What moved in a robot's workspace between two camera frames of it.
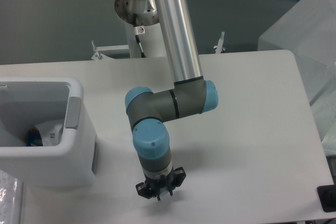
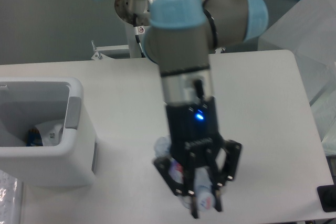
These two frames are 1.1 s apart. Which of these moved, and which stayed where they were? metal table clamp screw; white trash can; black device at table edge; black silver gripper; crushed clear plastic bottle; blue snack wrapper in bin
Moved: crushed clear plastic bottle; black silver gripper
Stayed: blue snack wrapper in bin; metal table clamp screw; white trash can; black device at table edge
